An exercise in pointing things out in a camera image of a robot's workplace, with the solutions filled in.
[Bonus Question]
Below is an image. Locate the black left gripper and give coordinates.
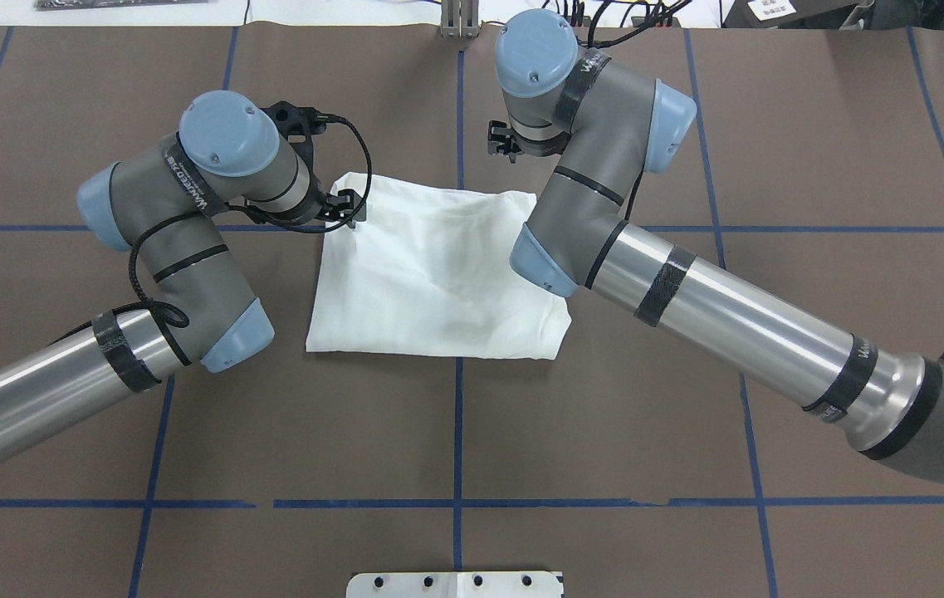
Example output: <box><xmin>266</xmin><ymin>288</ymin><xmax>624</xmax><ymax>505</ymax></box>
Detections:
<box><xmin>320</xmin><ymin>189</ymin><xmax>366</xmax><ymax>228</ymax></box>

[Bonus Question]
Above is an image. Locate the white long-sleeve printed shirt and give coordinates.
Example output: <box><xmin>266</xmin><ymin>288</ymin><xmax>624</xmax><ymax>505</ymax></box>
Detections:
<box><xmin>306</xmin><ymin>173</ymin><xmax>571</xmax><ymax>360</ymax></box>

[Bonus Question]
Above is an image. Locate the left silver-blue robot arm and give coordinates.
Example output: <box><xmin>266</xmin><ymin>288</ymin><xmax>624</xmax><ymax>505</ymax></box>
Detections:
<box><xmin>0</xmin><ymin>91</ymin><xmax>369</xmax><ymax>464</ymax></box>

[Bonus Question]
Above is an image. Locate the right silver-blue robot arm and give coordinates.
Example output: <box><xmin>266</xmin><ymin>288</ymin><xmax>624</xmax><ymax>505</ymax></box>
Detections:
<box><xmin>488</xmin><ymin>8</ymin><xmax>944</xmax><ymax>483</ymax></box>

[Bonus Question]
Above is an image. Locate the white sheet with black border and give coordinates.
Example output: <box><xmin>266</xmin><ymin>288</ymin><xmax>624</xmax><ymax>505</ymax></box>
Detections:
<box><xmin>32</xmin><ymin>0</ymin><xmax>207</xmax><ymax>11</ymax></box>

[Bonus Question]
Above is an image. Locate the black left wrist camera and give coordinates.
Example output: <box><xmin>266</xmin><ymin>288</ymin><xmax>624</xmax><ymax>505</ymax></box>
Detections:
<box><xmin>264</xmin><ymin>101</ymin><xmax>330</xmax><ymax>168</ymax></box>

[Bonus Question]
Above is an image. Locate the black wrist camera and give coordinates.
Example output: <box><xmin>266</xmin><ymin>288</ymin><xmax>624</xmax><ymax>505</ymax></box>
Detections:
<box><xmin>264</xmin><ymin>101</ymin><xmax>330</xmax><ymax>168</ymax></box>
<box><xmin>487</xmin><ymin>119</ymin><xmax>522</xmax><ymax>164</ymax></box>

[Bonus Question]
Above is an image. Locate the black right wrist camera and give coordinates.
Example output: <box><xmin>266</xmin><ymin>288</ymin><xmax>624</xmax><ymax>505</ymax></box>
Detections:
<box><xmin>487</xmin><ymin>119</ymin><xmax>522</xmax><ymax>164</ymax></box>

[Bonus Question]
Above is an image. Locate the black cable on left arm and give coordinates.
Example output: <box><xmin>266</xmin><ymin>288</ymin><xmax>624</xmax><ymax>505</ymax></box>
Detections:
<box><xmin>128</xmin><ymin>112</ymin><xmax>374</xmax><ymax>329</ymax></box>

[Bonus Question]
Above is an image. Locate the aluminium frame post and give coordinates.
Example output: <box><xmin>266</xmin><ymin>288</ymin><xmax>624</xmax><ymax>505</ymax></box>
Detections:
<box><xmin>438</xmin><ymin>0</ymin><xmax>482</xmax><ymax>39</ymax></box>

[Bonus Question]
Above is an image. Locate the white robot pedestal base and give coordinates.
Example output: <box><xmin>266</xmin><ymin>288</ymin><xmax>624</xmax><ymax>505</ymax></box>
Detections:
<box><xmin>345</xmin><ymin>571</ymin><xmax>565</xmax><ymax>597</ymax></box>

